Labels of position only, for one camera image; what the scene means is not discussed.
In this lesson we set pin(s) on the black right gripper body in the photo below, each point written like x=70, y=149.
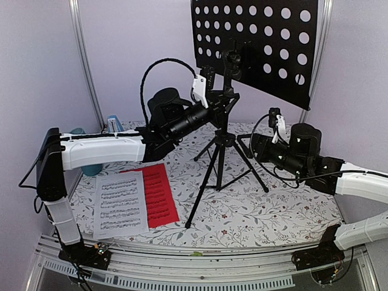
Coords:
x=264, y=155

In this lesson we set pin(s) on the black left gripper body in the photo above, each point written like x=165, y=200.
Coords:
x=217, y=119

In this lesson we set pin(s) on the black music stand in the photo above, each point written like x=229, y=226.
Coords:
x=267, y=45

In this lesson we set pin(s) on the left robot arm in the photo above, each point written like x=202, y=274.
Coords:
x=172, y=118

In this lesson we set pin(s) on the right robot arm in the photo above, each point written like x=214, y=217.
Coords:
x=301, y=158

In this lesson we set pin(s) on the floral tablecloth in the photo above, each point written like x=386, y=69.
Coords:
x=252, y=210

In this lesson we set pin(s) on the blue metronome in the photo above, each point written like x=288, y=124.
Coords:
x=114, y=125

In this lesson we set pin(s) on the red sheet music paper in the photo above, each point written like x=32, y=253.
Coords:
x=161, y=209

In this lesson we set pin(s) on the teal cylindrical cup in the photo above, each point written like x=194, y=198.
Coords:
x=88, y=169

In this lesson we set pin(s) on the white sheet music paper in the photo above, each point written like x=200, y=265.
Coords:
x=120, y=206

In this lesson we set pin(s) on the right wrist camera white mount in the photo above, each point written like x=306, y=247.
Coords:
x=278, y=124

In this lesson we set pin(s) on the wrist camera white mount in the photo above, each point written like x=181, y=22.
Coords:
x=278, y=124
x=202, y=83

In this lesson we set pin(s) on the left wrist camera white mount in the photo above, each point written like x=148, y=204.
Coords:
x=202, y=83

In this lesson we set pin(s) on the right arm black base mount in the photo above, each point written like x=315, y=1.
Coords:
x=325, y=253

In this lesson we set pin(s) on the right aluminium corner post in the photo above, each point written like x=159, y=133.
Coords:
x=322, y=31

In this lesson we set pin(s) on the aluminium corner post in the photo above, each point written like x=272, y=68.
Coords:
x=82, y=49
x=322, y=31

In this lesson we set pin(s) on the left aluminium corner post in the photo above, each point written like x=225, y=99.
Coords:
x=82, y=49

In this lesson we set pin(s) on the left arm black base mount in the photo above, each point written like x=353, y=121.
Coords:
x=96, y=256

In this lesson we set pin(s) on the aluminium front frame rail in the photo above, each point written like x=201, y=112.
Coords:
x=140, y=266

